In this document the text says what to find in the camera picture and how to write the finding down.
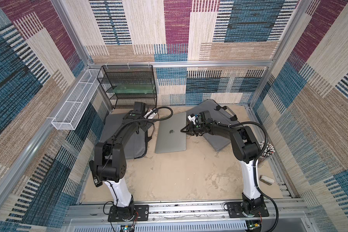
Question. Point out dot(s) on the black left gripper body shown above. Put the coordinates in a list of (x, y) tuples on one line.
[(147, 124)]

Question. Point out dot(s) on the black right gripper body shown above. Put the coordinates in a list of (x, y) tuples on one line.
[(191, 126)]

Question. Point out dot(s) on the grey laptop bag with handles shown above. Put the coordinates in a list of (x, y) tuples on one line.
[(222, 117)]

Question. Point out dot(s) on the grey zippered laptop sleeve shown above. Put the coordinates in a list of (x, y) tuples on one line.
[(135, 146)]

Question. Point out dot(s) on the silver Apple laptop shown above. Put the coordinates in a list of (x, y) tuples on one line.
[(170, 138)]

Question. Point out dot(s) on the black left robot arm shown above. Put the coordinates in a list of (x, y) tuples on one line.
[(109, 164)]

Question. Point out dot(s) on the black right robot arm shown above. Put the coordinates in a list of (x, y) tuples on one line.
[(249, 141)]

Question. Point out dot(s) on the green board on shelf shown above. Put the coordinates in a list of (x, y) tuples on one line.
[(132, 89)]

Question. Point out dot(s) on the cup of coloured pencils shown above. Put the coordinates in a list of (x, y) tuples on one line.
[(268, 151)]

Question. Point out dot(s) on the black wire mesh shelf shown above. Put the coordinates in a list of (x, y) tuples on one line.
[(113, 75)]

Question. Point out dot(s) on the white wire mesh basket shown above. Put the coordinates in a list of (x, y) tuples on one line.
[(73, 109)]

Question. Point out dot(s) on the black tool at left wall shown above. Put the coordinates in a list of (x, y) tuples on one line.
[(96, 180)]

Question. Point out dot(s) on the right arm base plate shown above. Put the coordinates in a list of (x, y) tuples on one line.
[(243, 210)]

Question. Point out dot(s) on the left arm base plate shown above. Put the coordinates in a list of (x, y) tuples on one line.
[(129, 214)]

